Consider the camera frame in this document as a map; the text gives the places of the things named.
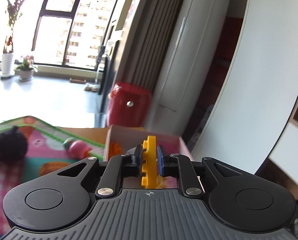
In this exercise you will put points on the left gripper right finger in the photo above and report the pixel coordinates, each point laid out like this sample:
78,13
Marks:
165,164

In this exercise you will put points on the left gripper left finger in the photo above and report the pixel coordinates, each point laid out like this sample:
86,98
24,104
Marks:
137,155

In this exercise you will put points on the yellow toy building brick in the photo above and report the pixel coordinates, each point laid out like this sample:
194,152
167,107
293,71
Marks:
149,163

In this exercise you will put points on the pink round toy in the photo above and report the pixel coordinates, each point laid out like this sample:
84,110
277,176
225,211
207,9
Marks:
77,149

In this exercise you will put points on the black plush toy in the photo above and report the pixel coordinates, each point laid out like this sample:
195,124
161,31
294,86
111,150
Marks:
13,145

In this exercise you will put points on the cardboard box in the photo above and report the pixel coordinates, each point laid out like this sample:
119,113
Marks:
119,167

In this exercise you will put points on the orange pumpkin toy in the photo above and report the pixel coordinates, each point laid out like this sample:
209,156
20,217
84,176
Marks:
114,149

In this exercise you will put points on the white slippers pair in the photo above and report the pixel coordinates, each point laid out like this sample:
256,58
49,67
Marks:
92,87

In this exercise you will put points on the colourful cartoon play mat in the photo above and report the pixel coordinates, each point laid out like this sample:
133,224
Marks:
45,144

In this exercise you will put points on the white air conditioner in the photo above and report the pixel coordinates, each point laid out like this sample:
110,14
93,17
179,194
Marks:
186,65

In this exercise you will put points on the grey curtain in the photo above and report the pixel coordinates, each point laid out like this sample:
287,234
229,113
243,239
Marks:
147,42

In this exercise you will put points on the pink flower pot plant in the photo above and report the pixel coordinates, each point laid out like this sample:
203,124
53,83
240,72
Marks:
26,69

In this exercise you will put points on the tall white plant pot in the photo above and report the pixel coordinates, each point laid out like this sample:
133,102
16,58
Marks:
7,66

